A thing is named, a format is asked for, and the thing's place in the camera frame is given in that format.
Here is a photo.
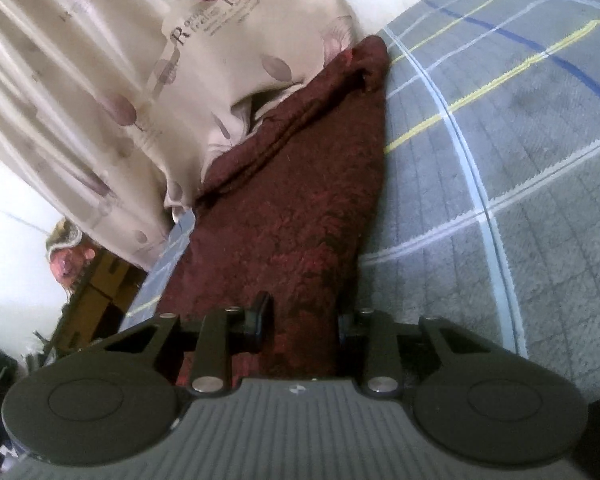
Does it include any dark red fuzzy garment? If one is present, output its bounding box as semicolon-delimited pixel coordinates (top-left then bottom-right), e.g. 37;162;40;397
158;36;390;379

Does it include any cluttered shelf with toys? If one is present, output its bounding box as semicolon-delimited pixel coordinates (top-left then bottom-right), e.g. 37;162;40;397
0;219;146;472

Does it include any grey plaid bed sheet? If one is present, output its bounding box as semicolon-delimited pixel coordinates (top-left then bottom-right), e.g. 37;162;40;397
124;0;600;402

